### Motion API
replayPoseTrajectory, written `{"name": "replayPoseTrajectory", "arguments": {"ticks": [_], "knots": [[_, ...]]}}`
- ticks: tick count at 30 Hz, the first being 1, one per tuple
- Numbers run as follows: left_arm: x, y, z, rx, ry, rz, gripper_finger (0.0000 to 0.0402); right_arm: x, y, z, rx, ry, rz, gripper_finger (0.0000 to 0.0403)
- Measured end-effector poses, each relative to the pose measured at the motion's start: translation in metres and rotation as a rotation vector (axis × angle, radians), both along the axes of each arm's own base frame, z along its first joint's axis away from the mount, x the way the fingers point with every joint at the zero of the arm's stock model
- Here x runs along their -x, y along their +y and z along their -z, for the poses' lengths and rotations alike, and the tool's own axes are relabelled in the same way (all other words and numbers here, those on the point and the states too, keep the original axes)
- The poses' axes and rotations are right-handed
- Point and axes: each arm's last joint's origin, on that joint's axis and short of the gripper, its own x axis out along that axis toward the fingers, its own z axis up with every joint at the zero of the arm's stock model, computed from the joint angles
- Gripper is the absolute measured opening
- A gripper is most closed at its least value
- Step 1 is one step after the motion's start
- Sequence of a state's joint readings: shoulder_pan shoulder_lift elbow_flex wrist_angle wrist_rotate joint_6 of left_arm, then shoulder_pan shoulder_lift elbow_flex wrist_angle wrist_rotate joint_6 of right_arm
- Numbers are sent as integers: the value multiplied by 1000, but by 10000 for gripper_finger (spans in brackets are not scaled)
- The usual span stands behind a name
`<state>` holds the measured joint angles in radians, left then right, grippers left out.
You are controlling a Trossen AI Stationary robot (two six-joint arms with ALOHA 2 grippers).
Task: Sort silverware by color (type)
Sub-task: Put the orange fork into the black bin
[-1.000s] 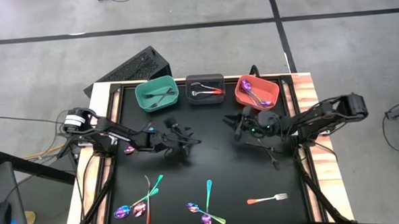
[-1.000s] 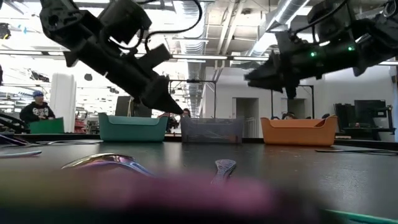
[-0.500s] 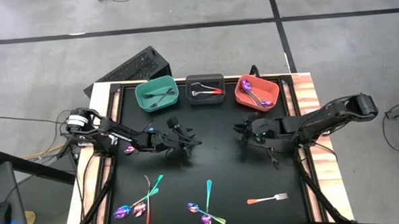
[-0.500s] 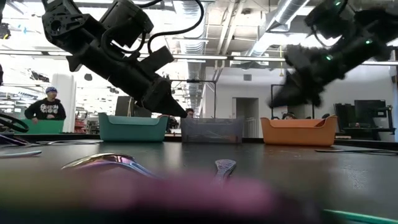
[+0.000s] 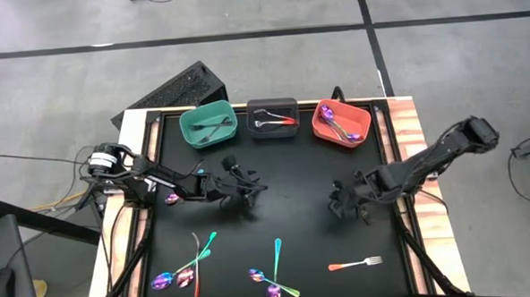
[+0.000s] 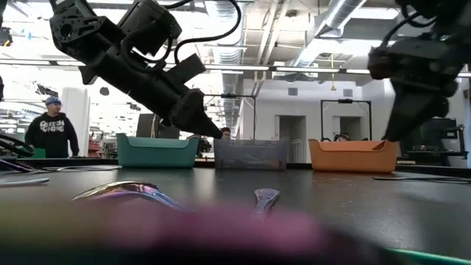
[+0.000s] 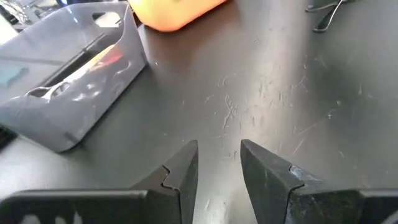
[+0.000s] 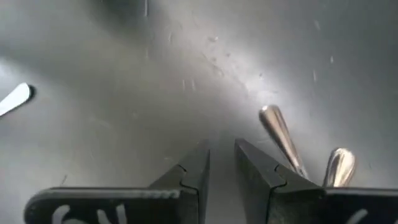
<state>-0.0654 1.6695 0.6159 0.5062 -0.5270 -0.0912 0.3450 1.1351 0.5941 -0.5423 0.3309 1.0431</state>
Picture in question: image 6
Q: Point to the silver smooth ventilation duct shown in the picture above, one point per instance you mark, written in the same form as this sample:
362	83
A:
342	13

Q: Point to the dark grey translucent bin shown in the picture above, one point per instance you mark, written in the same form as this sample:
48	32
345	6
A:
250	151

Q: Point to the black gantry frame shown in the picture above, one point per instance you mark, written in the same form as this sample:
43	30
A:
346	100

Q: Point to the green box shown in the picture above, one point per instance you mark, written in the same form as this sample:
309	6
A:
37	153

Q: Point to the yellow ceiling pendant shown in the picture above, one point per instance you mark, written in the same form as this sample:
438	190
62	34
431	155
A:
333	87

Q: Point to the teal plastic bin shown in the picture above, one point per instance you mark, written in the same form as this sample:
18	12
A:
158	152

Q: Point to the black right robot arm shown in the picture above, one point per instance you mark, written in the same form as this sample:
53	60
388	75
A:
441	14

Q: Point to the orange plastic bin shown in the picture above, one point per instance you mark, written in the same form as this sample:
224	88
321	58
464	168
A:
353	158

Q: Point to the red cart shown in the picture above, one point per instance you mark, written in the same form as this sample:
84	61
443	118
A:
95	147

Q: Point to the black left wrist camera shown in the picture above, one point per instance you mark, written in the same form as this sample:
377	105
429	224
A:
151	25

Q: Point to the black table mat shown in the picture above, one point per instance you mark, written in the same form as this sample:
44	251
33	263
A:
331	206

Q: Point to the black monitor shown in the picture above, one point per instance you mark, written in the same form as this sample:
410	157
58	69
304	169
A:
450	132
145	127

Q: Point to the white pillar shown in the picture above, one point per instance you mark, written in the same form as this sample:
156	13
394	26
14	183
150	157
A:
84	121

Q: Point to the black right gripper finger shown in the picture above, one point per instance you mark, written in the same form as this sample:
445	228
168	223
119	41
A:
412	110
444	107

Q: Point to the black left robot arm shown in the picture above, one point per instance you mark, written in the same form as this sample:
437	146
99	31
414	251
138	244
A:
73	25

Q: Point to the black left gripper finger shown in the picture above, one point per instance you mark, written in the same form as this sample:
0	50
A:
195	114

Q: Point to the grey wall vent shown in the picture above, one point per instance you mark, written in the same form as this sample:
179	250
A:
347	92
293	92

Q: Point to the black desk with equipment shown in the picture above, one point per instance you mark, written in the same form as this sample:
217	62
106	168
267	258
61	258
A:
434	154

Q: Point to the ceiling light rail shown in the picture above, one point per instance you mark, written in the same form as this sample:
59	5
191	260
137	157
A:
239	67

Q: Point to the person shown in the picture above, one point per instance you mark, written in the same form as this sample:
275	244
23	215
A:
341	137
51	132
225	133

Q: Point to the silver ribbed ventilation duct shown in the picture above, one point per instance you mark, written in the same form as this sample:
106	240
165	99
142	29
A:
224	51

